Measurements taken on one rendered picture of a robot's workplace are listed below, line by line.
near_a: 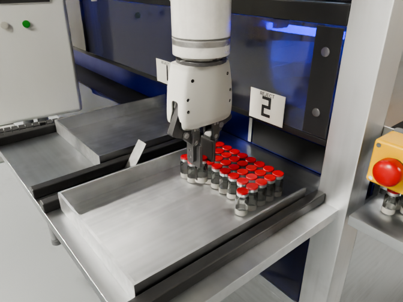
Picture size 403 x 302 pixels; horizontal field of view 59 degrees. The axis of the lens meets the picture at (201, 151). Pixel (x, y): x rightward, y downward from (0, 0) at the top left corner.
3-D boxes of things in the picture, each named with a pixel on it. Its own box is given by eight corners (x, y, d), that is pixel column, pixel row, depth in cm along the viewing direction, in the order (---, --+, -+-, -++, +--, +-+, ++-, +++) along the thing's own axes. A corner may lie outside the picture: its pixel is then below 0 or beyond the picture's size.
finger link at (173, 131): (188, 83, 53) (206, 105, 57) (156, 123, 52) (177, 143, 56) (193, 84, 52) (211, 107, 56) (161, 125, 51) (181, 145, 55)
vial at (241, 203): (241, 207, 62) (242, 185, 60) (250, 213, 61) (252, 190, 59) (232, 212, 61) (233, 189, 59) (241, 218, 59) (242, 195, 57)
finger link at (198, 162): (190, 123, 58) (191, 160, 61) (174, 128, 56) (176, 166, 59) (202, 129, 55) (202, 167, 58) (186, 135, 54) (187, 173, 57)
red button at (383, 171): (379, 173, 54) (385, 150, 53) (406, 184, 52) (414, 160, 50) (366, 181, 52) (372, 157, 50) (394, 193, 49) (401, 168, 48)
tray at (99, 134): (165, 104, 111) (165, 93, 110) (221, 129, 93) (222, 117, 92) (56, 132, 92) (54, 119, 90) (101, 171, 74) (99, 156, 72)
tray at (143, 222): (208, 153, 81) (209, 139, 80) (303, 204, 63) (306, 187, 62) (60, 209, 62) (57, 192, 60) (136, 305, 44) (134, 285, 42)
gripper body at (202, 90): (210, 43, 57) (210, 109, 62) (157, 51, 51) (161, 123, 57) (244, 50, 52) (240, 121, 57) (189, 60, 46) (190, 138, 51)
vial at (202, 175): (202, 176, 63) (202, 154, 61) (210, 181, 62) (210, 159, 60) (192, 180, 62) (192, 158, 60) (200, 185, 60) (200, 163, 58)
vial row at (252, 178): (204, 165, 76) (204, 146, 74) (268, 204, 63) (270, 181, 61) (195, 169, 74) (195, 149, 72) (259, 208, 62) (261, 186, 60)
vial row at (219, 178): (195, 169, 74) (195, 149, 72) (259, 208, 62) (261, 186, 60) (187, 172, 73) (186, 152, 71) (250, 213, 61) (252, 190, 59)
